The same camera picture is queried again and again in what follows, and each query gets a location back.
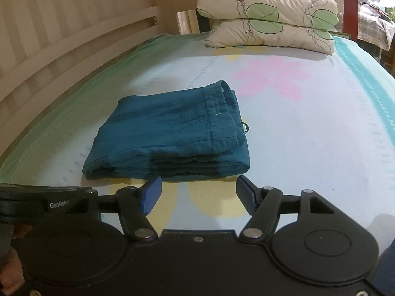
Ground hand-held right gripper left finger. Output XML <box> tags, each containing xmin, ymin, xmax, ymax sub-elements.
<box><xmin>66</xmin><ymin>176</ymin><xmax>163</xmax><ymax>241</ymax></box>

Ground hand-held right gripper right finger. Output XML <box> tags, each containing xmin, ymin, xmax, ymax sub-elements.
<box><xmin>236</xmin><ymin>175</ymin><xmax>336</xmax><ymax>242</ymax></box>

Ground teal pants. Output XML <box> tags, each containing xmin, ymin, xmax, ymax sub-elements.
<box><xmin>82</xmin><ymin>80</ymin><xmax>250</xmax><ymax>182</ymax></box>

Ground person's left hand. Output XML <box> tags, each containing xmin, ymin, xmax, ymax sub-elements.
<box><xmin>0</xmin><ymin>225</ymin><xmax>33</xmax><ymax>288</ymax></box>

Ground person's right leg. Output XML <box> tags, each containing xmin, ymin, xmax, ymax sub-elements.
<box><xmin>370</xmin><ymin>247</ymin><xmax>395</xmax><ymax>296</ymax></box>

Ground white leaf print pillow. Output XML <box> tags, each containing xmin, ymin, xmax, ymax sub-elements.
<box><xmin>196</xmin><ymin>0</ymin><xmax>339</xmax><ymax>29</ymax></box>
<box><xmin>204</xmin><ymin>18</ymin><xmax>335</xmax><ymax>56</ymax></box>

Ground red wooden panel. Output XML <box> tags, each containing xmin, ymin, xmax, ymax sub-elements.
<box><xmin>342</xmin><ymin>0</ymin><xmax>359</xmax><ymax>41</ymax></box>

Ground plaid cloth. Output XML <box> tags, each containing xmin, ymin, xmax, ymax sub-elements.
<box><xmin>358</xmin><ymin>3</ymin><xmax>395</xmax><ymax>50</ymax></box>

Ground wooden bed rail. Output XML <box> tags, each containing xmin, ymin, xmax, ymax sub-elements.
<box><xmin>0</xmin><ymin>0</ymin><xmax>198</xmax><ymax>161</ymax></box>

